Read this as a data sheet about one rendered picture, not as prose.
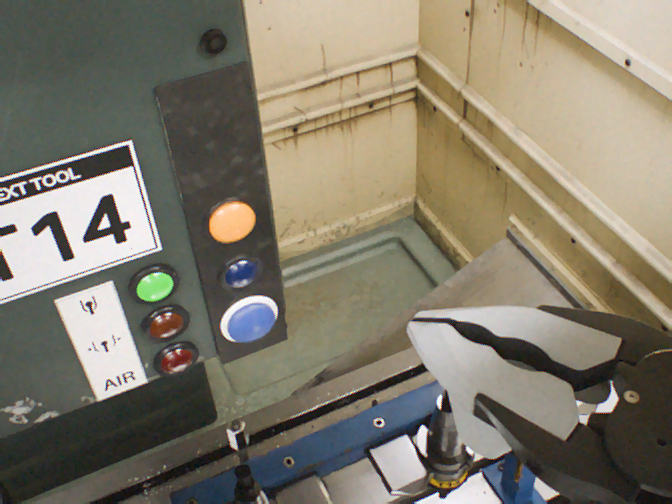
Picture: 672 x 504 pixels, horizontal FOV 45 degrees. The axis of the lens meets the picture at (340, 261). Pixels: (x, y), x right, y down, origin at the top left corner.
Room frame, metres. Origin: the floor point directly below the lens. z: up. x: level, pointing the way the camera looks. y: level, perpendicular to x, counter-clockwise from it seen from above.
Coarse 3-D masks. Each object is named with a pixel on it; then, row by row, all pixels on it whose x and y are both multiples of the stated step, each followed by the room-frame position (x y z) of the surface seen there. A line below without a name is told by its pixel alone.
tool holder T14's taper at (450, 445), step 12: (444, 408) 0.48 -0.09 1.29; (432, 420) 0.48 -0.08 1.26; (444, 420) 0.47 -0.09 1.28; (432, 432) 0.48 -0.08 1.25; (444, 432) 0.47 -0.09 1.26; (456, 432) 0.47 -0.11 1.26; (432, 444) 0.47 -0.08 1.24; (444, 444) 0.46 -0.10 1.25; (456, 444) 0.46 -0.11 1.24; (444, 456) 0.46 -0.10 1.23
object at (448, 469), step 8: (424, 432) 0.49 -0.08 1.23; (424, 440) 0.48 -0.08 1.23; (424, 448) 0.47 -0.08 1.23; (424, 456) 0.47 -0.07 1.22; (432, 456) 0.46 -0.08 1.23; (456, 456) 0.46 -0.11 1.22; (464, 456) 0.47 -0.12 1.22; (472, 456) 0.46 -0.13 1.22; (432, 464) 0.46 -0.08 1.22; (440, 464) 0.45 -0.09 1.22; (448, 464) 0.45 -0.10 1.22; (456, 464) 0.45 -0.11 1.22; (440, 472) 0.46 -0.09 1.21; (448, 472) 0.45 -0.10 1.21; (456, 472) 0.45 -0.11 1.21
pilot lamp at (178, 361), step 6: (174, 354) 0.31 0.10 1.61; (180, 354) 0.31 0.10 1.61; (186, 354) 0.31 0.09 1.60; (162, 360) 0.30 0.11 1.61; (168, 360) 0.30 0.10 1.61; (174, 360) 0.30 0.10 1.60; (180, 360) 0.30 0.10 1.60; (186, 360) 0.31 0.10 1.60; (192, 360) 0.31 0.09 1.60; (162, 366) 0.30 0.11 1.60; (168, 366) 0.30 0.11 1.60; (174, 366) 0.30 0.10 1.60; (180, 366) 0.30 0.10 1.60; (186, 366) 0.31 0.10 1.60; (168, 372) 0.30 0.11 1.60; (174, 372) 0.30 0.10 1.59; (180, 372) 0.31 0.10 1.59
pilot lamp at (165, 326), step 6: (156, 318) 0.31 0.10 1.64; (162, 318) 0.31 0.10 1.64; (168, 318) 0.31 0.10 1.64; (174, 318) 0.31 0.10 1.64; (180, 318) 0.31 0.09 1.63; (156, 324) 0.30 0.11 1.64; (162, 324) 0.30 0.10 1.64; (168, 324) 0.30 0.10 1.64; (174, 324) 0.31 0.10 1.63; (180, 324) 0.31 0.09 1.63; (150, 330) 0.30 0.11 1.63; (156, 330) 0.30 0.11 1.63; (162, 330) 0.30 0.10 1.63; (168, 330) 0.30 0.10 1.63; (174, 330) 0.31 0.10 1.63; (180, 330) 0.31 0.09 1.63; (156, 336) 0.30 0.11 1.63; (162, 336) 0.30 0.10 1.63; (168, 336) 0.30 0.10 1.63
